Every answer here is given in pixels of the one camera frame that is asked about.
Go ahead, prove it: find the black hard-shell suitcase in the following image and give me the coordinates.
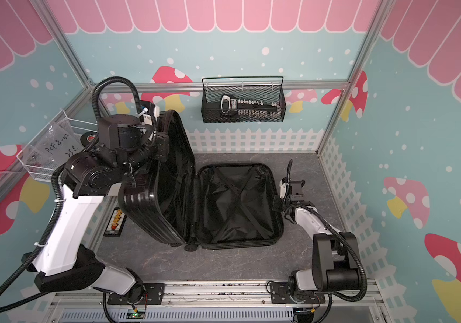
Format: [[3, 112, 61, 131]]
[[118, 110, 284, 251]]

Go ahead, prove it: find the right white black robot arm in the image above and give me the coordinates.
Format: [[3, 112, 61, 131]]
[[280, 160, 368, 303]]

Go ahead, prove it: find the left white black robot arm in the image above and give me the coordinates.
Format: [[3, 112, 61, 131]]
[[0, 76, 169, 313]]

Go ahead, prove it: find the black tape roll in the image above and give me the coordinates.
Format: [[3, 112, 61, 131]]
[[80, 131, 97, 147]]

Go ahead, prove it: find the socket wrench set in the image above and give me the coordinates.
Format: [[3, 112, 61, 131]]
[[220, 95, 282, 119]]

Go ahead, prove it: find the black connector board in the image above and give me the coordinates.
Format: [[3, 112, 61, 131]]
[[103, 207, 127, 237]]

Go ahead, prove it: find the small green circuit board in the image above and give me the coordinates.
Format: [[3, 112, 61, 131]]
[[127, 309, 146, 320]]

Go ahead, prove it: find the clear plastic wall bin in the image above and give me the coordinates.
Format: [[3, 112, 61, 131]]
[[16, 110, 96, 182]]

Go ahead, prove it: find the black wire mesh basket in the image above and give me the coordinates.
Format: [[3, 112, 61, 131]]
[[201, 76, 286, 123]]

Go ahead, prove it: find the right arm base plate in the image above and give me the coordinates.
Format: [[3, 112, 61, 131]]
[[265, 281, 326, 305]]

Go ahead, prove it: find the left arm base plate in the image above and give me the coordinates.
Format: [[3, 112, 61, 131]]
[[107, 283, 166, 306]]

